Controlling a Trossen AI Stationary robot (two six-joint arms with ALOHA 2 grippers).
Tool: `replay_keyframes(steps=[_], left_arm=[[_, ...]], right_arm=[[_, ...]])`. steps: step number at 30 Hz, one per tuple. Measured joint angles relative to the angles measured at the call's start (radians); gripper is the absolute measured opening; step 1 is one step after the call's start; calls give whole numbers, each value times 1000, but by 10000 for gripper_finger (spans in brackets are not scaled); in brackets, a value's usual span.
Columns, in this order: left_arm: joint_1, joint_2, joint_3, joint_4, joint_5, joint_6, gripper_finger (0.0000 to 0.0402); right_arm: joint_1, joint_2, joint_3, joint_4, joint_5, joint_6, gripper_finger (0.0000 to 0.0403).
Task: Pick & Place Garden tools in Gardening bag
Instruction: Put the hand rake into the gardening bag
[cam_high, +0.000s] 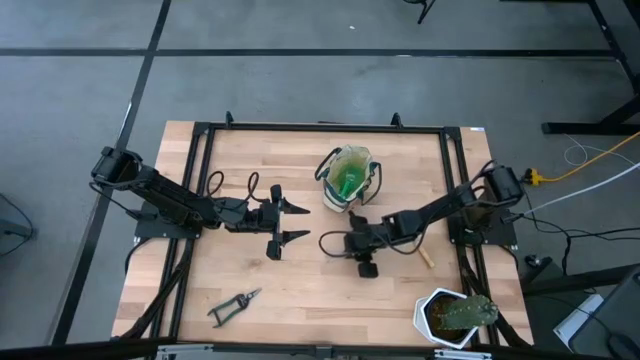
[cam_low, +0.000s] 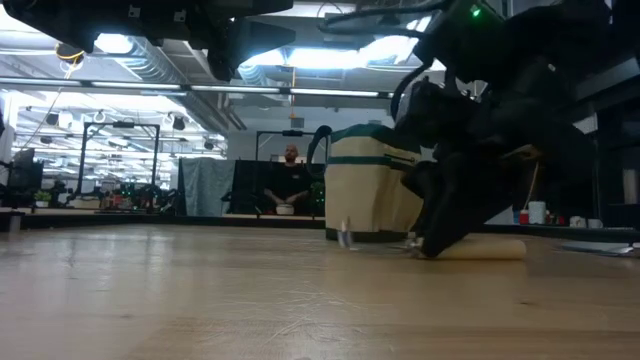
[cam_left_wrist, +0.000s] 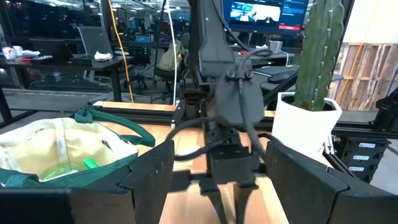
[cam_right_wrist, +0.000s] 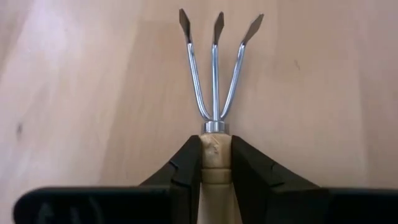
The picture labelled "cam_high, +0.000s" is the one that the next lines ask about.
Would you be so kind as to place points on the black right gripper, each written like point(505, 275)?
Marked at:
point(367, 240)

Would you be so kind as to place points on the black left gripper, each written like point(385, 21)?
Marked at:
point(260, 220)

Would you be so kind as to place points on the small wooden stick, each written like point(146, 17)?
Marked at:
point(426, 257)

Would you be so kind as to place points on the green spray bottle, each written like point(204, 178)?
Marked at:
point(348, 182)

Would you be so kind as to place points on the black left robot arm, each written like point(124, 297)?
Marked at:
point(165, 195)

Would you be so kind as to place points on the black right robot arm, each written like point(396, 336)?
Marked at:
point(435, 207)

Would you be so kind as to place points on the beige green-trimmed gardening bag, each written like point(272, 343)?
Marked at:
point(332, 197)

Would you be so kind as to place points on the white plant pot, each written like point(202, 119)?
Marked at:
point(425, 320)

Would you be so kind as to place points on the green cactus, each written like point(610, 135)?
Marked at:
point(470, 312)

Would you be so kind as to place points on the white flat box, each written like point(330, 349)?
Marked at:
point(575, 320)

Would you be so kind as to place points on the black chair base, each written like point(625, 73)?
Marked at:
point(425, 11)

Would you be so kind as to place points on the dark grey equipment case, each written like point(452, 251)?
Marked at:
point(615, 320)

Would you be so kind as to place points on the black table frame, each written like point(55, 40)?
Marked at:
point(325, 127)

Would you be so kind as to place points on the black frame clamp knob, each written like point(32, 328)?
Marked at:
point(396, 120)
point(229, 120)

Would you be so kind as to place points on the silver aluminium bracket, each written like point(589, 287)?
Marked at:
point(462, 355)
point(185, 351)

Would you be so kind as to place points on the black desk frame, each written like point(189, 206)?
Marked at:
point(590, 128)

